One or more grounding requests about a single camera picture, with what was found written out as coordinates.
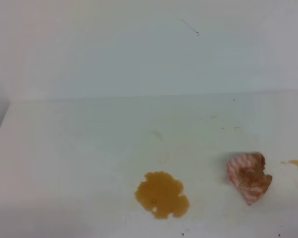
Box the large brown coffee stain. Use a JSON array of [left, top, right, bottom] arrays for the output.
[[135, 171, 190, 220]]

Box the pink white striped rag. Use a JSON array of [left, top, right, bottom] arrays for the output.
[[226, 152, 273, 206]]

